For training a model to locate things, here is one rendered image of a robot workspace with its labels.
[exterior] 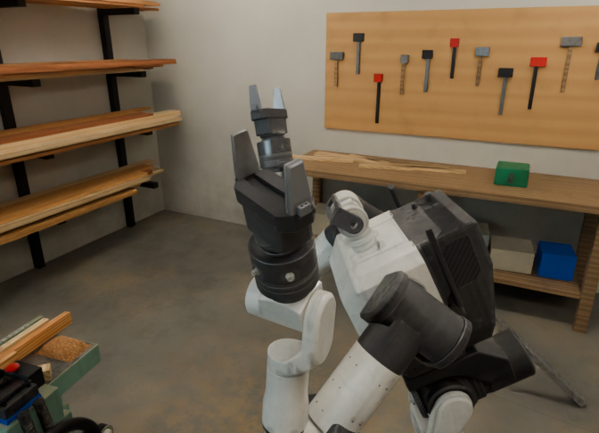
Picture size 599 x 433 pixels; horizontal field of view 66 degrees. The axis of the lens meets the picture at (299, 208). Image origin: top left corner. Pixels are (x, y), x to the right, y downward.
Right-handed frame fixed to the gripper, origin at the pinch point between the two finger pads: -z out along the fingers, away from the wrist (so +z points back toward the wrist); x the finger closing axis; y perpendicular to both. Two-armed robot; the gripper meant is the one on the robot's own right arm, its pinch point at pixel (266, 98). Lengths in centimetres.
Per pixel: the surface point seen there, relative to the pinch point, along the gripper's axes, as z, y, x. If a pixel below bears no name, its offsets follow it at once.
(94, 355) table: 64, 57, 24
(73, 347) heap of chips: 60, 59, 29
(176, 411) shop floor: 130, 113, -48
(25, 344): 57, 69, 36
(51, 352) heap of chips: 60, 63, 33
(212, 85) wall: -70, 216, -241
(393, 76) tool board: -40, 46, -250
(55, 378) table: 64, 55, 37
